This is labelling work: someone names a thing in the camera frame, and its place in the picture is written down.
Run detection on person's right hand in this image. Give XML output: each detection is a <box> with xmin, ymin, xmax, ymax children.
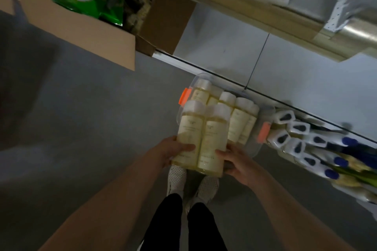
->
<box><xmin>215</xmin><ymin>143</ymin><xmax>266</xmax><ymax>190</ymax></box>

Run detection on person's left hand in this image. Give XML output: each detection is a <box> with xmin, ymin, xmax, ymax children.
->
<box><xmin>146</xmin><ymin>136</ymin><xmax>196</xmax><ymax>169</ymax></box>

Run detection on yellow soap bottle white cap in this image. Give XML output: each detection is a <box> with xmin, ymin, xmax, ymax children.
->
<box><xmin>172</xmin><ymin>100</ymin><xmax>207</xmax><ymax>168</ymax></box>
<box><xmin>197</xmin><ymin>103</ymin><xmax>232</xmax><ymax>178</ymax></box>

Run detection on person's right forearm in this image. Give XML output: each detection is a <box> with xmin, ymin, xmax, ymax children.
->
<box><xmin>250</xmin><ymin>170</ymin><xmax>358</xmax><ymax>251</ymax></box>

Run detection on person's left forearm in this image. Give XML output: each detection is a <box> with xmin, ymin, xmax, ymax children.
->
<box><xmin>38</xmin><ymin>152</ymin><xmax>165</xmax><ymax>251</ymax></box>

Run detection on white left shoe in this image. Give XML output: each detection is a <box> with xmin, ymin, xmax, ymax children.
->
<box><xmin>166</xmin><ymin>166</ymin><xmax>188</xmax><ymax>198</ymax></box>

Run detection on white shoe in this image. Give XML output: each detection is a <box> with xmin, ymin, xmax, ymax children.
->
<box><xmin>185</xmin><ymin>176</ymin><xmax>220</xmax><ymax>211</ymax></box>
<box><xmin>166</xmin><ymin>166</ymin><xmax>188</xmax><ymax>198</ymax></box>

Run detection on white right shoe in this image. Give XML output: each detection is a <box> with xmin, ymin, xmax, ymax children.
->
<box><xmin>185</xmin><ymin>176</ymin><xmax>220</xmax><ymax>211</ymax></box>

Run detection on group of yellow liquid bottles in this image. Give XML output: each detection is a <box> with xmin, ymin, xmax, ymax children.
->
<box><xmin>190</xmin><ymin>79</ymin><xmax>260</xmax><ymax>146</ymax></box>

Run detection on clear storage bin orange latches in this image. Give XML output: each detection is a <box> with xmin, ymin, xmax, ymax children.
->
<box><xmin>178</xmin><ymin>73</ymin><xmax>276</xmax><ymax>158</ymax></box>

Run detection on black trousers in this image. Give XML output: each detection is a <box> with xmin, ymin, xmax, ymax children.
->
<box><xmin>139</xmin><ymin>193</ymin><xmax>229</xmax><ymax>251</ymax></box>

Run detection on row of white blue-capped bottles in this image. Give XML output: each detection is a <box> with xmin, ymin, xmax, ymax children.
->
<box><xmin>266</xmin><ymin>107</ymin><xmax>377</xmax><ymax>214</ymax></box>

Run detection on beige fibrous bundle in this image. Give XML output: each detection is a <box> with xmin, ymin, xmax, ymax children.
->
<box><xmin>125</xmin><ymin>0</ymin><xmax>160</xmax><ymax>35</ymax></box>

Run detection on wooden shelf board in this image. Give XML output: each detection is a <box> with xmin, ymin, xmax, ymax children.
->
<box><xmin>107</xmin><ymin>0</ymin><xmax>377</xmax><ymax>63</ymax></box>

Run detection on brown cardboard box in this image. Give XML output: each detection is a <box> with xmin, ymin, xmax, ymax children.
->
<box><xmin>0</xmin><ymin>0</ymin><xmax>197</xmax><ymax>71</ymax></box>

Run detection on grey metal shelf upright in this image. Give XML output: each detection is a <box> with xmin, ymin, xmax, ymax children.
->
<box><xmin>322</xmin><ymin>0</ymin><xmax>377</xmax><ymax>51</ymax></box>

